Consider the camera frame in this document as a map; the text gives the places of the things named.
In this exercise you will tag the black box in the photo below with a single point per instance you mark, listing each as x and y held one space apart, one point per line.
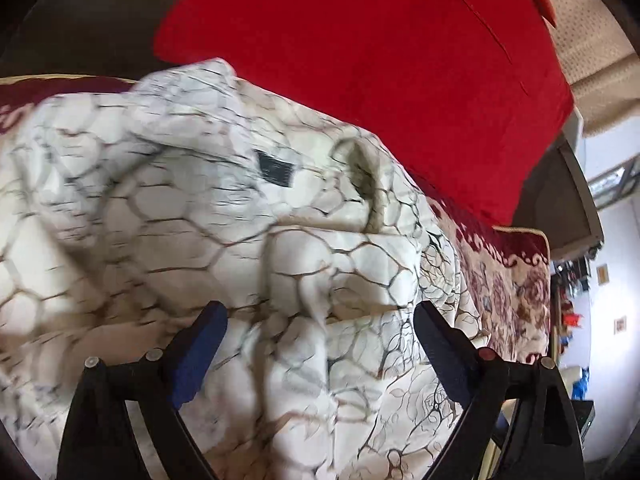
582 412

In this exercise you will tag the small yellow wall picture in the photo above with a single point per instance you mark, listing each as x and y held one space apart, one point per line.
602 273

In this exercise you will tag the grey sofa armrest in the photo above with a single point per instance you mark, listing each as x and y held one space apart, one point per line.
560 200

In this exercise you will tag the red pillow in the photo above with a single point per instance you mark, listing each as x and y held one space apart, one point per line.
360 70

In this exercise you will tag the small pale wall picture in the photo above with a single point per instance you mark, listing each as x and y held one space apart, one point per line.
620 323

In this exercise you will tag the red toy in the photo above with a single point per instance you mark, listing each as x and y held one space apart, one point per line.
572 318

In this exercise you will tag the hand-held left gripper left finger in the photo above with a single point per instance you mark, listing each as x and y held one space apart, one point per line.
200 355

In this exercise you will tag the white crackle-print garment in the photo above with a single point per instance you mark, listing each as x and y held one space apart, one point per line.
200 210

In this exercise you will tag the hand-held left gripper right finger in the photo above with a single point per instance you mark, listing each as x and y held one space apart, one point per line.
445 355

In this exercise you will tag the cream textured cloth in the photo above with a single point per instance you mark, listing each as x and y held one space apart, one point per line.
590 50

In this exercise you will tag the blue plastic bag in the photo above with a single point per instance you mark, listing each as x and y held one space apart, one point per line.
580 382

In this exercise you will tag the floral red and beige blanket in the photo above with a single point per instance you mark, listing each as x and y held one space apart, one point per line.
510 295

